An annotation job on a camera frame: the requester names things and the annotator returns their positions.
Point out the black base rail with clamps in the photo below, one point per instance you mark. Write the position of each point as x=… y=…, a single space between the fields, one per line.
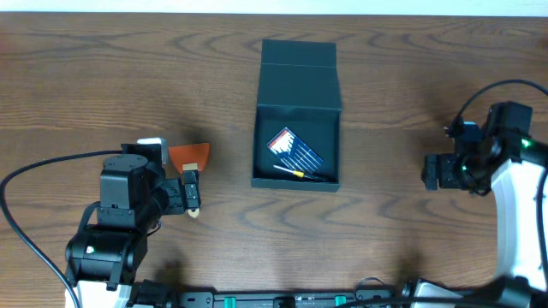
x=274 y=299

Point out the dark green open gift box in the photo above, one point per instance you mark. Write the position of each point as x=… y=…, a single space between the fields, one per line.
x=299 y=89

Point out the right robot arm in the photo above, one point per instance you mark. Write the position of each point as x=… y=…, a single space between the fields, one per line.
x=499 y=158

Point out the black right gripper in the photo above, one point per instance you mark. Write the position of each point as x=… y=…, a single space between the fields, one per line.
x=432 y=170

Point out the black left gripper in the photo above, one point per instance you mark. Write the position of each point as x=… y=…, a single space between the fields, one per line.
x=191 y=193

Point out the clear precision screwdriver set case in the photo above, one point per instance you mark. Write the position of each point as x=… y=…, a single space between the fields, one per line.
x=294 y=153

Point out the orange scraper with wooden handle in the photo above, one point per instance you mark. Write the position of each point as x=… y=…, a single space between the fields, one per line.
x=190 y=157

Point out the yellow black handled screwdriver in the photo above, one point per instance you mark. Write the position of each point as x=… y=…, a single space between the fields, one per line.
x=302 y=174

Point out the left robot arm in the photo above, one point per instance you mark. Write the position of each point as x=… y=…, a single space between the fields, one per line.
x=111 y=240

